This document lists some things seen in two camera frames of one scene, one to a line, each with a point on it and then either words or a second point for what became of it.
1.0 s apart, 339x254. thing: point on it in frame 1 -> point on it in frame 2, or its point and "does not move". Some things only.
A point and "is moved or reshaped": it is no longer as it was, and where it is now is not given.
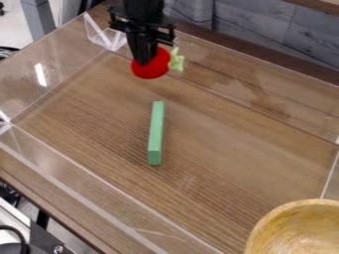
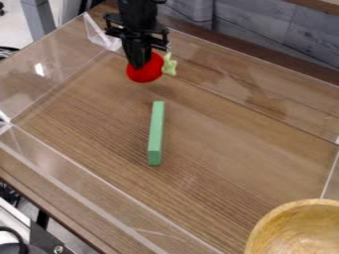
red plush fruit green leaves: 166,61 is moved or reshaped
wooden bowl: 299,227 does not move
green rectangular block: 155,134 does not move
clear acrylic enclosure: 250,141 does not move
